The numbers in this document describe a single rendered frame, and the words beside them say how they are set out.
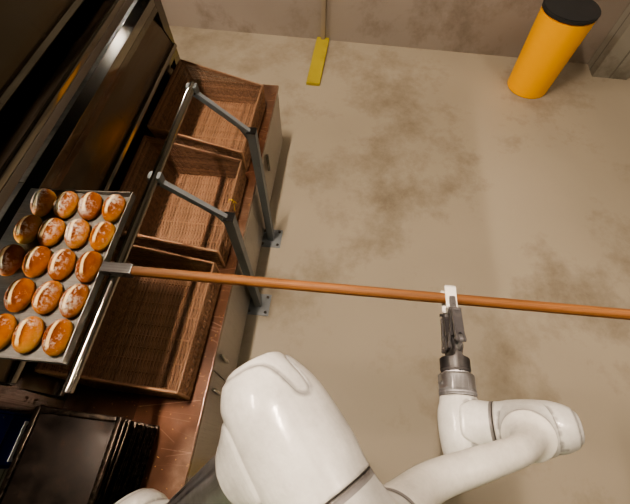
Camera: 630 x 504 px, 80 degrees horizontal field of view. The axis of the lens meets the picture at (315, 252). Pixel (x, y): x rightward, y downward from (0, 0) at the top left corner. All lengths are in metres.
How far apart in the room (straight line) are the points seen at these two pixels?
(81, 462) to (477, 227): 2.49
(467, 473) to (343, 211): 2.14
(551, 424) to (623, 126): 3.43
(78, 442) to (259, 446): 1.03
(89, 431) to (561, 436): 1.27
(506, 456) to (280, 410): 0.46
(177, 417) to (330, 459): 1.25
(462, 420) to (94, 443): 1.06
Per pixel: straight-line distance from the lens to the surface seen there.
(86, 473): 1.44
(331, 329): 2.28
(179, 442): 1.67
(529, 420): 0.93
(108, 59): 2.00
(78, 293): 1.21
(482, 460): 0.78
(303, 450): 0.47
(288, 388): 0.49
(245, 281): 1.08
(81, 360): 1.20
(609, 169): 3.70
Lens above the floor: 2.17
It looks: 61 degrees down
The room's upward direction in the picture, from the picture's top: 1 degrees clockwise
